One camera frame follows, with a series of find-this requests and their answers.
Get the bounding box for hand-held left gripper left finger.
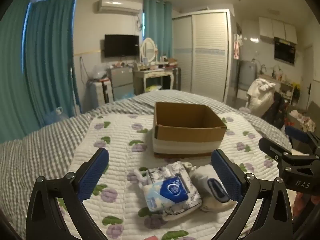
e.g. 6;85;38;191
26;147;110;240

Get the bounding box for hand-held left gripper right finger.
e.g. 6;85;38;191
211;149;293;240

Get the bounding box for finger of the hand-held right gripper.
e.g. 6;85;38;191
285;126;320;153
258;137;293;161

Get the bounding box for dark blue soft case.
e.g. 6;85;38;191
207;178;230;203

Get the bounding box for white fabric bundle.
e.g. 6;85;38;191
189;164;237;212

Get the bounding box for marble print pouch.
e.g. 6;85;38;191
146;161;202;221

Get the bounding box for brown cardboard box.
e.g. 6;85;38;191
152;102;228;158

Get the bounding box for blue tissue packet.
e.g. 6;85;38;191
143;176;189;212

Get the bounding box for black chair with clothes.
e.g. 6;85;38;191
261;91;292;130

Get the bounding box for floral quilted blanket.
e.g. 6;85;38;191
56;112;293;240

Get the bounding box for kitchen counter shelf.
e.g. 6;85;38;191
257;74;295;105

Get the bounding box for white stuffed bag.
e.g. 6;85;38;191
247;78;275;118

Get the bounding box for clear water jug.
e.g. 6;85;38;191
46;107;69;125

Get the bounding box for grey washing machine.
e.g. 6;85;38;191
239;60;258;90

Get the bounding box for silver suitcase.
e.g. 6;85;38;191
86;80;113;108

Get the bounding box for black range hood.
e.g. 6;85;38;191
274;37;297;64

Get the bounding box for grey mini fridge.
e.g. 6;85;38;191
107;67;135;100

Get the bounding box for clear plastic bag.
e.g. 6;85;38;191
91;64;108;79

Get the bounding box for hanging red white ornament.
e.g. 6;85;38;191
232;34;243;60

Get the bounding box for dark checked suitcase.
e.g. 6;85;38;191
172;67;182;90

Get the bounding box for white sliding door wardrobe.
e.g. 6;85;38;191
172;9;233;103

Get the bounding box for wide teal curtain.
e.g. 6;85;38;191
0;0;77;143

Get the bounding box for cream dressing table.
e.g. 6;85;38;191
132;67;175;95

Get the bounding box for white oval mirror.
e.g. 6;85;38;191
139;38;158;63

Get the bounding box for narrow teal curtain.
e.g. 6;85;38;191
142;0;173;62

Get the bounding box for white air conditioner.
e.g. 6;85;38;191
94;0;142;15

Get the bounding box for white wall cabinets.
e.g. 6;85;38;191
259;17;298;44

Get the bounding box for black wall television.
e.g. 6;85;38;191
104;34;140;58

